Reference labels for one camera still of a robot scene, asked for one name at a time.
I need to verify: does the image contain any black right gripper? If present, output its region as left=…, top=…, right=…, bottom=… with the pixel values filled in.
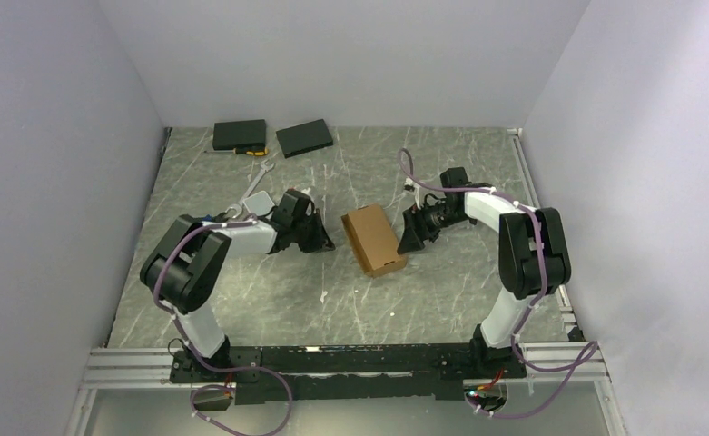
left=398, top=200, right=469, bottom=254

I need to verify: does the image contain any brown cardboard box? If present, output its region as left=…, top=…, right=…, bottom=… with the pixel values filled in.
left=341, top=203, right=408, bottom=278

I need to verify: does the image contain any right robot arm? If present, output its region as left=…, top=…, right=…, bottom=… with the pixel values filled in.
left=398, top=167, right=572, bottom=377

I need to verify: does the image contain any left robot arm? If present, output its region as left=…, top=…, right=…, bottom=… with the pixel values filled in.
left=139, top=189, right=335, bottom=382

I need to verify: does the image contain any grey white rectangular device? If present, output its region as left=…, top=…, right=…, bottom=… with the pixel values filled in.
left=241, top=191, right=275, bottom=216

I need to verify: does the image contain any silver combination wrench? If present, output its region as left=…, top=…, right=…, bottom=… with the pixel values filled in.
left=225, top=160, right=275, bottom=219

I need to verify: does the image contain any black foam block right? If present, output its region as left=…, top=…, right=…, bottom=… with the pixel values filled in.
left=276, top=119, right=333, bottom=159

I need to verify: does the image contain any black foam block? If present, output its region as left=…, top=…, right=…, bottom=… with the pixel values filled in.
left=212, top=119, right=267, bottom=149
left=276, top=119, right=333, bottom=159

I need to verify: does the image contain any yellow black screwdriver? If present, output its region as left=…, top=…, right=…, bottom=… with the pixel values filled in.
left=205, top=146, right=268, bottom=157

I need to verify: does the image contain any black foam block left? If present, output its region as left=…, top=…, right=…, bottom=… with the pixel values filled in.
left=212, top=119, right=267, bottom=149

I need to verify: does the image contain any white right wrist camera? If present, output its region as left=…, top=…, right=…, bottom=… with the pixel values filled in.
left=403, top=179, right=420, bottom=193

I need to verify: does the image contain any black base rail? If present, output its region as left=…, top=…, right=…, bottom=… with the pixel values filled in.
left=170, top=338, right=527, bottom=405

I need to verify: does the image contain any aluminium frame rail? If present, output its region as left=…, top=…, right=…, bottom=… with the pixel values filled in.
left=82, top=348, right=173, bottom=390

